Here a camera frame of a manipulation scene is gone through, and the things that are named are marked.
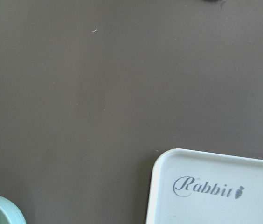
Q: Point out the white rabbit tray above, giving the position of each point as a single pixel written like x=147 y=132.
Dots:
x=194 y=187

